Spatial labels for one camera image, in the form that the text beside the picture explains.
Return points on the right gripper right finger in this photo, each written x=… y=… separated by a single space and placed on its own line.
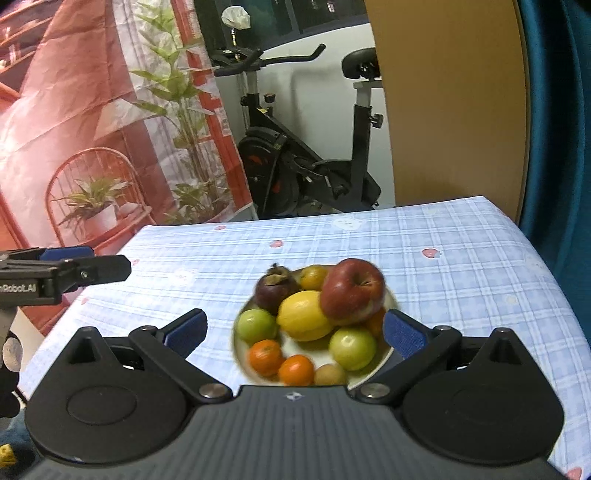
x=418 y=351

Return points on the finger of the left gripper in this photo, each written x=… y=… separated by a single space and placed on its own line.
x=33 y=257
x=83 y=272

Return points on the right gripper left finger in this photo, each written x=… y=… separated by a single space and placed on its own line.
x=164 y=351

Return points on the large orange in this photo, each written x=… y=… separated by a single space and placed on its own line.
x=375 y=323

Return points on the green apple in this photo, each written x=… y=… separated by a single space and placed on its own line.
x=255 y=325
x=353 y=348

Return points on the red apple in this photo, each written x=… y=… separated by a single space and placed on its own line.
x=353 y=291

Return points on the small mandarin orange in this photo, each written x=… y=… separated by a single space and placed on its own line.
x=266 y=357

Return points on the kiwi fruit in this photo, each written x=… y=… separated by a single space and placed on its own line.
x=330 y=374

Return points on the gloved hand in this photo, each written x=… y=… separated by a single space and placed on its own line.
x=11 y=358

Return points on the blue plaid tablecloth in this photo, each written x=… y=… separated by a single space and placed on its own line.
x=461 y=263

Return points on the dark mangosteen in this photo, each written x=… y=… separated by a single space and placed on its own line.
x=275 y=286

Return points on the yellow lemon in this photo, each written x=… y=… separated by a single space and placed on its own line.
x=300 y=317

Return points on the brown round fruit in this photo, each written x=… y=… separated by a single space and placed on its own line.
x=313 y=277

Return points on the printed backdrop cloth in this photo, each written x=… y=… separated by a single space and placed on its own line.
x=111 y=121

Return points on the blue curtain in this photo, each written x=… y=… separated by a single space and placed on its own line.
x=556 y=208

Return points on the wooden headboard panel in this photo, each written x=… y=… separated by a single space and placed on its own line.
x=456 y=92

